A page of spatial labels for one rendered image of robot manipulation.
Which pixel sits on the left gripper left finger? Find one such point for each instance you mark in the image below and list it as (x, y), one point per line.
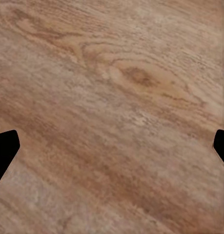
(9, 146)

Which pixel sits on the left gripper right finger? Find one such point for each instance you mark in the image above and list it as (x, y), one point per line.
(219, 143)

